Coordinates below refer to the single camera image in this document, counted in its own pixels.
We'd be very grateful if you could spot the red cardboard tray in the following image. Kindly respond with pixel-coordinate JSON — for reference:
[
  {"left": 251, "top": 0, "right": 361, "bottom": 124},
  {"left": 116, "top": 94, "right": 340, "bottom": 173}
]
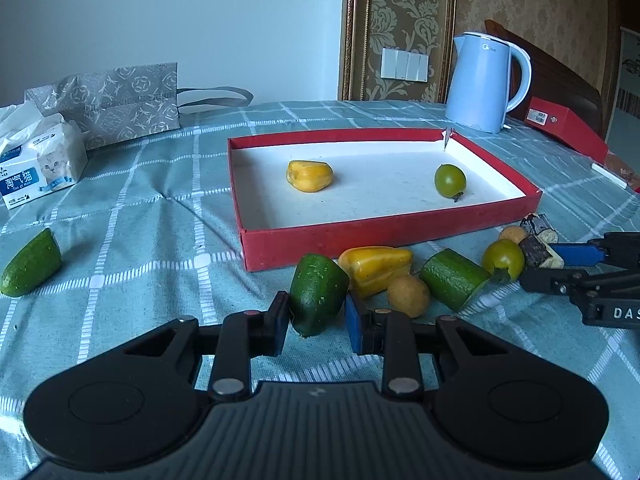
[{"left": 227, "top": 127, "right": 543, "bottom": 273}]

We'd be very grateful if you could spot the white wall switch panel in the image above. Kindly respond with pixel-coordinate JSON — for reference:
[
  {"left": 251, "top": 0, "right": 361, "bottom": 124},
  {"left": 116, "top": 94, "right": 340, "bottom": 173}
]
[{"left": 380, "top": 47, "right": 431, "bottom": 81}]

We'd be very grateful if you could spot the dark eggplant piece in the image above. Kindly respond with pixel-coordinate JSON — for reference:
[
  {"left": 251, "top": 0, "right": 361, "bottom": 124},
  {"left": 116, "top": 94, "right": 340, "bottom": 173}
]
[
  {"left": 520, "top": 213, "right": 559, "bottom": 241},
  {"left": 518, "top": 235, "right": 566, "bottom": 269}
]

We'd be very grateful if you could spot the teal checked cloth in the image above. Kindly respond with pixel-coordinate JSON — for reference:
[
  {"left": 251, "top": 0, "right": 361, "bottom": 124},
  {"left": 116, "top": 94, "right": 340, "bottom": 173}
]
[{"left": 0, "top": 100, "right": 640, "bottom": 480}]

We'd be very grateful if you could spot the gold framed wall panel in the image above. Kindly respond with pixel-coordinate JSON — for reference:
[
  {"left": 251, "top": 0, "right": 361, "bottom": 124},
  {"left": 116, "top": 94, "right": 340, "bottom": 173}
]
[{"left": 338, "top": 0, "right": 458, "bottom": 103}]

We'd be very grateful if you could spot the tissue pack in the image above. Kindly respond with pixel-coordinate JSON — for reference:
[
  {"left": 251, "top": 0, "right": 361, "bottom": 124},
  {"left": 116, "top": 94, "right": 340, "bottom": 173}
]
[{"left": 0, "top": 101, "right": 89, "bottom": 210}]

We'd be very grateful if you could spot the green cucumber piece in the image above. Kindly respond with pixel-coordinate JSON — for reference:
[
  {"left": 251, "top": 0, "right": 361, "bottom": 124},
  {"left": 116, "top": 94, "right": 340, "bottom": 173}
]
[
  {"left": 419, "top": 248, "right": 493, "bottom": 312},
  {"left": 0, "top": 227, "right": 63, "bottom": 297},
  {"left": 289, "top": 254, "right": 351, "bottom": 338}
]

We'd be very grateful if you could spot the grey patterned gift bag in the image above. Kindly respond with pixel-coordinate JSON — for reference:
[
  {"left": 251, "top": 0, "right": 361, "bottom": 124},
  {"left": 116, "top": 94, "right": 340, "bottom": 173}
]
[{"left": 25, "top": 62, "right": 254, "bottom": 152}]

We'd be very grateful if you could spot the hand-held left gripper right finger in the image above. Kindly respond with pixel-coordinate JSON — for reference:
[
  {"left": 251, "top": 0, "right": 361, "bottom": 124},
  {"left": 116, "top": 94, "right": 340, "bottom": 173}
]
[{"left": 345, "top": 292, "right": 511, "bottom": 401}]

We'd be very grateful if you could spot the small round tan fruit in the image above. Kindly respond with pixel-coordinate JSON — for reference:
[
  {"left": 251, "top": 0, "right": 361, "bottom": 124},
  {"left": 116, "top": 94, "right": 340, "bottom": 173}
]
[{"left": 498, "top": 225, "right": 529, "bottom": 245}]

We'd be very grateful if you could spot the small white stick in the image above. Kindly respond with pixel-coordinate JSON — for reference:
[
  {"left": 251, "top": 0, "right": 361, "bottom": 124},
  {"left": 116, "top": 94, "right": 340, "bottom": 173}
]
[{"left": 591, "top": 162, "right": 626, "bottom": 188}]

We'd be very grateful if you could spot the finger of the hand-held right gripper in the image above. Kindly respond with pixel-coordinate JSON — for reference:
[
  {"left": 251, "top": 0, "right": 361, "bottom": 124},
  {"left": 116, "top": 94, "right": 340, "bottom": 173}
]
[
  {"left": 520, "top": 267, "right": 640, "bottom": 311},
  {"left": 550, "top": 232, "right": 640, "bottom": 267}
]

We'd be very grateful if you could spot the green tomato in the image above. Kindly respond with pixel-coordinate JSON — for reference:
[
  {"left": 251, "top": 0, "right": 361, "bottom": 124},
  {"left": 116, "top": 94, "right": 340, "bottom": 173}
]
[
  {"left": 481, "top": 239, "right": 525, "bottom": 283},
  {"left": 434, "top": 163, "right": 467, "bottom": 203}
]

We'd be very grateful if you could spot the brown wooden headboard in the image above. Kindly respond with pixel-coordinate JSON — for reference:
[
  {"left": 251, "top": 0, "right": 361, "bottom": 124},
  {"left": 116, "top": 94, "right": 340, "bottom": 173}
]
[{"left": 484, "top": 19, "right": 603, "bottom": 136}]

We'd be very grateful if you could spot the yellow bell pepper piece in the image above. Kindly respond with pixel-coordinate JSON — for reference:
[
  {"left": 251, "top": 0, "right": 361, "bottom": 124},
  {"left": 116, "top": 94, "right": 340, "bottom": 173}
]
[
  {"left": 338, "top": 246, "right": 415, "bottom": 300},
  {"left": 286, "top": 160, "right": 334, "bottom": 192}
]

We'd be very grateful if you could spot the red box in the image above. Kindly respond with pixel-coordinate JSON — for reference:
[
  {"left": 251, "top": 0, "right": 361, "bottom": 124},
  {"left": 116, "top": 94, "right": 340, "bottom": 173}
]
[{"left": 523, "top": 96, "right": 610, "bottom": 163}]

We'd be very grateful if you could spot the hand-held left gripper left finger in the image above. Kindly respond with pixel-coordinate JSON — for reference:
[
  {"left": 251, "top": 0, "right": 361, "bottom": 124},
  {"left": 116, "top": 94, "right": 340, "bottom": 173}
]
[{"left": 120, "top": 290, "right": 292, "bottom": 402}]

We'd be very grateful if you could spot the light blue electric kettle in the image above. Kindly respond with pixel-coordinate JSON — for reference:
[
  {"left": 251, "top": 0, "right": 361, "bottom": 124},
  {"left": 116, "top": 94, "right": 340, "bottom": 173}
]
[{"left": 445, "top": 31, "right": 532, "bottom": 134}]

